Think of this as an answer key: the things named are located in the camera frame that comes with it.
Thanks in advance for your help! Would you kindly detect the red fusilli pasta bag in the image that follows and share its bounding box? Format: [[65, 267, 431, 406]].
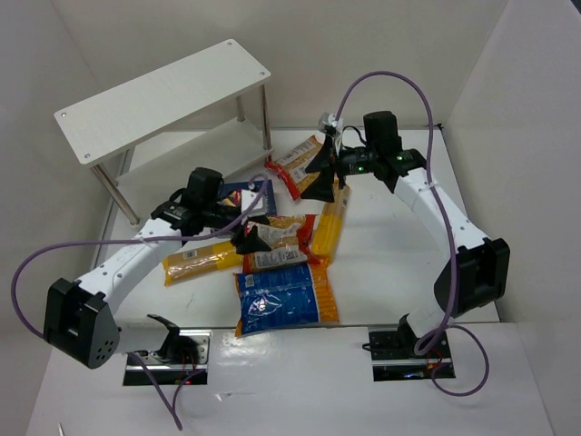
[[242, 214, 322, 273]]

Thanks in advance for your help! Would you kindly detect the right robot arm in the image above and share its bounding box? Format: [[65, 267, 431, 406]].
[[302, 111, 510, 350]]

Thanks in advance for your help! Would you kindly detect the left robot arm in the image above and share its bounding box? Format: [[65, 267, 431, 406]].
[[43, 167, 268, 369]]

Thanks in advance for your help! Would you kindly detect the blue Barilla pasta box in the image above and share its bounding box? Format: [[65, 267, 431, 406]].
[[219, 180, 277, 217]]

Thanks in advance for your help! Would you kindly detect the red macaroni bag near shelf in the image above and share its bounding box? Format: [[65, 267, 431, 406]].
[[264, 135, 322, 201]]

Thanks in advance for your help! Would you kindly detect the blue and orange pasta bag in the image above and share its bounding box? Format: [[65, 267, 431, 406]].
[[234, 263, 340, 337]]

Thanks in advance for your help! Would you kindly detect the white two-tier shelf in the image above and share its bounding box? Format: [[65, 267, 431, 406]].
[[54, 39, 272, 226]]

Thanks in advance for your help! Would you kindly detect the yellow spaghetti pack right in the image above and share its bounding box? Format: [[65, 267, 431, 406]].
[[311, 181, 350, 266]]

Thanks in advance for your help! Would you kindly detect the yellow spaghetti pack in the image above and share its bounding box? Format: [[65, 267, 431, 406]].
[[311, 181, 350, 266], [162, 242, 243, 286]]

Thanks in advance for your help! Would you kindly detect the yellow spaghetti pack left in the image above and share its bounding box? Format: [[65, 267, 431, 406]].
[[162, 242, 243, 286]]

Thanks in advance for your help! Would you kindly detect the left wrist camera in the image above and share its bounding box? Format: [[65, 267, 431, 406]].
[[241, 189, 270, 218]]

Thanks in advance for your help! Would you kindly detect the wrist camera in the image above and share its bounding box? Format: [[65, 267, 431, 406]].
[[318, 113, 344, 140], [241, 189, 270, 218]]

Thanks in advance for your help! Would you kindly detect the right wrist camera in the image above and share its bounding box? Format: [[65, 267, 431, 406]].
[[318, 113, 344, 140]]

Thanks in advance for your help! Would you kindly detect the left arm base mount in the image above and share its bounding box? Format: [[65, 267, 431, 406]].
[[134, 329, 212, 387]]

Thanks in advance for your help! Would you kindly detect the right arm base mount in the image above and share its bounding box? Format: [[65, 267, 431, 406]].
[[361, 327, 456, 382]]

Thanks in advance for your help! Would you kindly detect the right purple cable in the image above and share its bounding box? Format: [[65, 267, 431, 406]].
[[333, 70, 491, 397]]

